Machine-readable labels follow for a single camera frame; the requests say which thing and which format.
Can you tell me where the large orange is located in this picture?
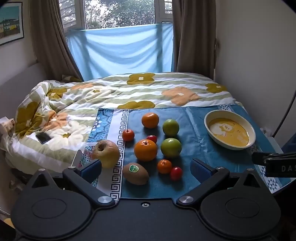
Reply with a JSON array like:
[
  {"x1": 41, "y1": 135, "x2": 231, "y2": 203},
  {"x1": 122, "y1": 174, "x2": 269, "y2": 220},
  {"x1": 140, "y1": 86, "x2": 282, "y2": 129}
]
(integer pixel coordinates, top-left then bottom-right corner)
[
  {"x1": 141, "y1": 112, "x2": 160, "y2": 129},
  {"x1": 134, "y1": 139, "x2": 158, "y2": 162}
]

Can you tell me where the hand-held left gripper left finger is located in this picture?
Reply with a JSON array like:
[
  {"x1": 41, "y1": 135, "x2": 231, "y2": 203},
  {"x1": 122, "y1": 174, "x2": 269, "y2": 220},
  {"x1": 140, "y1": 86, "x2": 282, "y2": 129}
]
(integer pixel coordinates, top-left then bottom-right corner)
[{"x1": 30, "y1": 159, "x2": 116, "y2": 209}]

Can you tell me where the dark blue cloth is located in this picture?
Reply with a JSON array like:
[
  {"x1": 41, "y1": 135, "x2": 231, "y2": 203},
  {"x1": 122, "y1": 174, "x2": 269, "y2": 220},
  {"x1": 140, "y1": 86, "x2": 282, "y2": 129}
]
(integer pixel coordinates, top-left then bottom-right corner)
[{"x1": 280, "y1": 137, "x2": 296, "y2": 155}]

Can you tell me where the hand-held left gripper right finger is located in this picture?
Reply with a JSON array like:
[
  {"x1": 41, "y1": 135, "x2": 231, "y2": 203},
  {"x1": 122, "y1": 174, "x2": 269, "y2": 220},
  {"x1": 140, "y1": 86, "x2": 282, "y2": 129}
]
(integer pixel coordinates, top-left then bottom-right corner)
[{"x1": 176, "y1": 158, "x2": 269, "y2": 207}]

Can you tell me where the blue patterned cloth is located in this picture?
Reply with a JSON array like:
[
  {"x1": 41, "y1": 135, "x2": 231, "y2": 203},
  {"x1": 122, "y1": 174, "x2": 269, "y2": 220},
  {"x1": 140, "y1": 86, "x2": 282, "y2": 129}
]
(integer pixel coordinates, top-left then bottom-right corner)
[{"x1": 79, "y1": 104, "x2": 289, "y2": 200}]

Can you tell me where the yellow apple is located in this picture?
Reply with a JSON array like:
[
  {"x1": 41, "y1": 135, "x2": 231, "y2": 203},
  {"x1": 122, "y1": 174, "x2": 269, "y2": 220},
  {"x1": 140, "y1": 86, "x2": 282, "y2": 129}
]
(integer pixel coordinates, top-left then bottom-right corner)
[{"x1": 92, "y1": 140, "x2": 121, "y2": 169}]

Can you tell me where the green apple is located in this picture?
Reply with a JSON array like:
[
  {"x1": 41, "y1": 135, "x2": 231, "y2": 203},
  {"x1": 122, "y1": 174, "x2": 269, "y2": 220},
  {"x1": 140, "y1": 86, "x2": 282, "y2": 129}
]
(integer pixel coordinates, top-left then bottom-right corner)
[
  {"x1": 161, "y1": 138, "x2": 182, "y2": 158},
  {"x1": 162, "y1": 119, "x2": 180, "y2": 136}
]

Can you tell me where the black cable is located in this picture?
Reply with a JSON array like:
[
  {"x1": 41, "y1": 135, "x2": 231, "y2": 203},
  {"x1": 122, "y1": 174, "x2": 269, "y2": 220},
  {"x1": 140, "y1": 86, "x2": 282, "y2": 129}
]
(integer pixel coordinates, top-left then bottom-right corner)
[{"x1": 272, "y1": 89, "x2": 296, "y2": 137}]

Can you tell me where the window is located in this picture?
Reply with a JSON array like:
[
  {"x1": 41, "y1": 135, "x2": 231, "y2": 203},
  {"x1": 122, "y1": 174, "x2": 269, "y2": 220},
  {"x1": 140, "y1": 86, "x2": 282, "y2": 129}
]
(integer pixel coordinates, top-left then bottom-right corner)
[{"x1": 59, "y1": 0, "x2": 174, "y2": 30}]

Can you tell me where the brown curtain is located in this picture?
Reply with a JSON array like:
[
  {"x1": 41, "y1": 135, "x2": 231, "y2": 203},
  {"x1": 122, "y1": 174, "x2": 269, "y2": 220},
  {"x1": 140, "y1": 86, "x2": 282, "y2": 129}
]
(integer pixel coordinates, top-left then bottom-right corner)
[
  {"x1": 29, "y1": 0, "x2": 84, "y2": 81},
  {"x1": 172, "y1": 0, "x2": 216, "y2": 80}
]

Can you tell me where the floral striped blanket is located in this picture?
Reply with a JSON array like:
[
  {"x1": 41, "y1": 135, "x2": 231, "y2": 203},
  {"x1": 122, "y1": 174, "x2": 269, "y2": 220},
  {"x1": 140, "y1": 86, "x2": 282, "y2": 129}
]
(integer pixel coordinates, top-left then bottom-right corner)
[{"x1": 5, "y1": 72, "x2": 243, "y2": 173}]

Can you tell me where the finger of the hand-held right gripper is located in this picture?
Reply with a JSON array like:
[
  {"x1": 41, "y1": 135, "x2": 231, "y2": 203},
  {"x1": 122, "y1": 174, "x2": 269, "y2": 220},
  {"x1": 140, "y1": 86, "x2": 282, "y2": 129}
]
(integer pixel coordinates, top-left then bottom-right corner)
[{"x1": 252, "y1": 152, "x2": 296, "y2": 165}]

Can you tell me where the brown kiwi with green sticker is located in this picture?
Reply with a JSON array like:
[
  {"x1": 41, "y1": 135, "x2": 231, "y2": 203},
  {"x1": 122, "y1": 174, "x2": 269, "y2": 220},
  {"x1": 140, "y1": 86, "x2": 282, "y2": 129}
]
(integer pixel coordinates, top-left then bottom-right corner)
[{"x1": 122, "y1": 163, "x2": 150, "y2": 185}]

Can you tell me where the framed wall picture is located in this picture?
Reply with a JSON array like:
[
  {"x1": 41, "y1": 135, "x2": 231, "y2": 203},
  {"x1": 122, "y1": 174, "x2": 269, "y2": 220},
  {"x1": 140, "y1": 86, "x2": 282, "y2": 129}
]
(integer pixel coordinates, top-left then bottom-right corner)
[{"x1": 0, "y1": 2, "x2": 25, "y2": 46}]

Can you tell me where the floral pillow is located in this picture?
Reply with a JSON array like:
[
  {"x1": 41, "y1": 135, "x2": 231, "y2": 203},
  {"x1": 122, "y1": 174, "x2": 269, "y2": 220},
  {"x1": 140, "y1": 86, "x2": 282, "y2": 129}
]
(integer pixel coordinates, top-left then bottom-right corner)
[{"x1": 61, "y1": 74, "x2": 83, "y2": 83}]

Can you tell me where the black smartphone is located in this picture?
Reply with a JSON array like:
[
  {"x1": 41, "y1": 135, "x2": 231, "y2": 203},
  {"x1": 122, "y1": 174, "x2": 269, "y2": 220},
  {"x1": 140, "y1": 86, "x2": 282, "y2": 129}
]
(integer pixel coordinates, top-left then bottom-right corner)
[{"x1": 35, "y1": 132, "x2": 52, "y2": 144}]

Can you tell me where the grey bed headboard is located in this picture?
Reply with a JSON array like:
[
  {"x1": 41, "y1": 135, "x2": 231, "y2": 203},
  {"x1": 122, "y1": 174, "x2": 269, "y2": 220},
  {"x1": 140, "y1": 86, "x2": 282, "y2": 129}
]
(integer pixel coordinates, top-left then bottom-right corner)
[{"x1": 0, "y1": 61, "x2": 50, "y2": 121}]

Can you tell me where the small mandarin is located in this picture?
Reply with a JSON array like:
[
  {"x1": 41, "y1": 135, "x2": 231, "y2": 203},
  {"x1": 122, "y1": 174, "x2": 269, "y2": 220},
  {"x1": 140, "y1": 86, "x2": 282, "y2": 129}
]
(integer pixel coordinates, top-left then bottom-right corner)
[
  {"x1": 157, "y1": 159, "x2": 173, "y2": 174},
  {"x1": 122, "y1": 129, "x2": 135, "y2": 142}
]

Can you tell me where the light blue window cloth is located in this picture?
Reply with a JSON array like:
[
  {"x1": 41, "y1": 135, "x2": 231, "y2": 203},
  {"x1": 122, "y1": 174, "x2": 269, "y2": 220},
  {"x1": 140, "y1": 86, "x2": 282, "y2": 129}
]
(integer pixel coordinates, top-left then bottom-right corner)
[{"x1": 67, "y1": 22, "x2": 174, "y2": 81}]

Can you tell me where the white and yellow bowl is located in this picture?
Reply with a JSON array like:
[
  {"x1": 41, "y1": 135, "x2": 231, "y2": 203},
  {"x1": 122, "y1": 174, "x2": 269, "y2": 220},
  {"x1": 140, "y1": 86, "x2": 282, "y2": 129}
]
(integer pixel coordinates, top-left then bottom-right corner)
[{"x1": 204, "y1": 110, "x2": 256, "y2": 151}]

